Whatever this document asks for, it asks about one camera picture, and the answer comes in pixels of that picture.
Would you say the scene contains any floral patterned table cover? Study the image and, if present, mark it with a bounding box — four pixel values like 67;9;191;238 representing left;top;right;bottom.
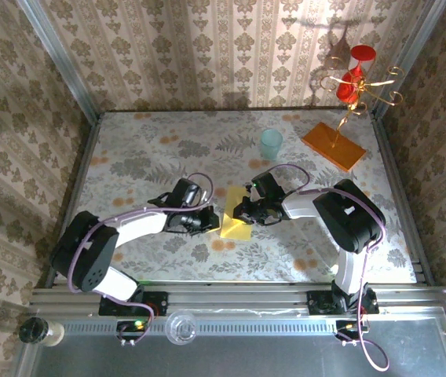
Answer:
56;109;419;284

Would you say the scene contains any pale blue plastic cup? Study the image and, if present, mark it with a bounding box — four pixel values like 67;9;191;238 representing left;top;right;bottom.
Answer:
259;128;284;161

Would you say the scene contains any grey metal tray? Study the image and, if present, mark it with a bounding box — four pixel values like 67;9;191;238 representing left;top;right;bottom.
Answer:
13;306;446;377

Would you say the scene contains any red wine glass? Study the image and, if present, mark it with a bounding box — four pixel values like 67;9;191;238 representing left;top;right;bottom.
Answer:
335;44;378;105

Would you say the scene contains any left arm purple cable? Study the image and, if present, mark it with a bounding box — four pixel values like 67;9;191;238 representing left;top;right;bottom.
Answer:
68;171;215;346

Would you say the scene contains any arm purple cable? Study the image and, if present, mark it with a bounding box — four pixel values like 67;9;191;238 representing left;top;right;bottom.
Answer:
68;171;215;346
260;163;389;373

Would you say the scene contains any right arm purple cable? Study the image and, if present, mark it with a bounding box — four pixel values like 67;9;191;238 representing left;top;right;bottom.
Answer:
260;163;389;373

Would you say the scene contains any aluminium front rail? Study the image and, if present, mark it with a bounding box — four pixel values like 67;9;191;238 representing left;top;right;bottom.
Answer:
29;283;446;316

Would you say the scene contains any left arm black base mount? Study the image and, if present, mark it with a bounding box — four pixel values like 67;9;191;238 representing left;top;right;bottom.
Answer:
97;291;170;317

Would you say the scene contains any gold wire stand orange base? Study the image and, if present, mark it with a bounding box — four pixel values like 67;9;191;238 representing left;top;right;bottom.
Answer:
301;56;405;173

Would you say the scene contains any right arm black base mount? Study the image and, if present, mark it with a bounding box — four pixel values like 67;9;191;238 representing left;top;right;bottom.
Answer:
306;288;381;317

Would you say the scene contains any small circuit board with wires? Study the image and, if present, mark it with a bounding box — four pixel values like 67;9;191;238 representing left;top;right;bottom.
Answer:
115;319;150;347
334;319;370;347

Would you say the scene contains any aluminium side rail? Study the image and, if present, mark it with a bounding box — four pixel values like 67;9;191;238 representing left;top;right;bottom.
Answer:
44;113;103;290
370;113;434;286

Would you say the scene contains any aluminium corner post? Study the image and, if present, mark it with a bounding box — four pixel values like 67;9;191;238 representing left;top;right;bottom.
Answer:
371;0;446;121
15;0;103;123

